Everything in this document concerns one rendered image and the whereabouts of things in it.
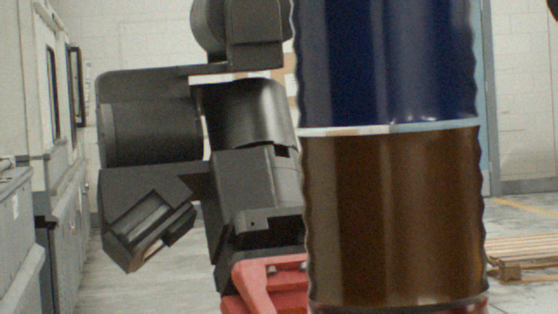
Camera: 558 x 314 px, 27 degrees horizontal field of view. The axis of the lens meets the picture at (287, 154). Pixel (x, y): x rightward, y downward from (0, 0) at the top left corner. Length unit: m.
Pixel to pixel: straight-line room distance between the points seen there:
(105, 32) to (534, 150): 4.39
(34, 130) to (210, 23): 4.31
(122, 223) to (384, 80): 0.51
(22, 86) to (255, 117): 4.32
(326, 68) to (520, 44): 11.70
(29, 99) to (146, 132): 4.31
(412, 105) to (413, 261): 0.03
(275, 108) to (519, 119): 11.16
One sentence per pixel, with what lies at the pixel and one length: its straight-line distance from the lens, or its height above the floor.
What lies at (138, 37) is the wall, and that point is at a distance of 11.24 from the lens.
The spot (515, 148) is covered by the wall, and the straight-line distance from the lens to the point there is 11.90.
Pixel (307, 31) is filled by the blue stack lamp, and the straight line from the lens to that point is 0.23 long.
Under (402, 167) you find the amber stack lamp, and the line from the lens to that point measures 0.22.
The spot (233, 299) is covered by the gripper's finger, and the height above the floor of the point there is 1.04.
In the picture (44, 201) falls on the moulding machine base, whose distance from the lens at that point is 5.06.
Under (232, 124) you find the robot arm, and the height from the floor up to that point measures 1.15.
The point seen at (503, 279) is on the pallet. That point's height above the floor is 0.03.
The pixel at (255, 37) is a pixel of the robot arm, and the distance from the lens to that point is 0.73.
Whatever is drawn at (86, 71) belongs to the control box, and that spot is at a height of 1.39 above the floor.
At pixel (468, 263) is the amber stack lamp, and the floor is 1.13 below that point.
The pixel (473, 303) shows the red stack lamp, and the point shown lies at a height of 1.12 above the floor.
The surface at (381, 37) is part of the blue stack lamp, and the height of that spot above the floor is 1.17.
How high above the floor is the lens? 1.16
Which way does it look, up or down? 3 degrees down
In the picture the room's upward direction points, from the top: 4 degrees counter-clockwise
